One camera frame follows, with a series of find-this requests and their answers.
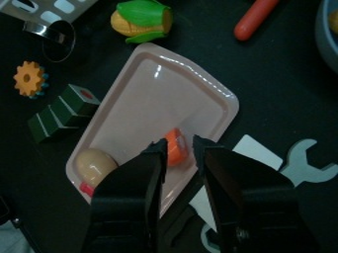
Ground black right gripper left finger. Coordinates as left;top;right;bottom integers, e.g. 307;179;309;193
80;137;170;253

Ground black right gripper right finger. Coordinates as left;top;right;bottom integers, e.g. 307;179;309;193
191;133;322;253

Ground orange toy carrot piece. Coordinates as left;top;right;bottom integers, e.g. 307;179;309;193
163;127;190;167

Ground small red toy piece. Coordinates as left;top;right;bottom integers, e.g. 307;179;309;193
77;182;96;198

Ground beige toy egg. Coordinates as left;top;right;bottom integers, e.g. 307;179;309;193
73;147;119;189

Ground white flat card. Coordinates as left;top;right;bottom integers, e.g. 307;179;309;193
188;133;283;231

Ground grey toy wrench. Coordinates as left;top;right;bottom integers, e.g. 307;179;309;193
279;138;338;188

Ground pink plastic tray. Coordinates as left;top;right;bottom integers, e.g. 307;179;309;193
64;42;240;218

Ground green wooden sushi roll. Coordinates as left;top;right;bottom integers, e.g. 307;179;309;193
27;83;102;144

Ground blue toy gear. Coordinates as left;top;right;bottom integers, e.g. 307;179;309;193
28;66;51;100

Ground orange toy gear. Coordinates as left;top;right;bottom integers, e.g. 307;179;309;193
12;60;45;98

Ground toy corn with green husk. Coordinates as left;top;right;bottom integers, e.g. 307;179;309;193
110;0;174;44

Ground blue bowl edge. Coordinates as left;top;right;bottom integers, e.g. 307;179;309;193
314;0;338;73

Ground red toy sausage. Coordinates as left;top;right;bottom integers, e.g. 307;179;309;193
232;0;282;42

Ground metal perforated container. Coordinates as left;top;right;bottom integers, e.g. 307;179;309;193
0;0;100;63

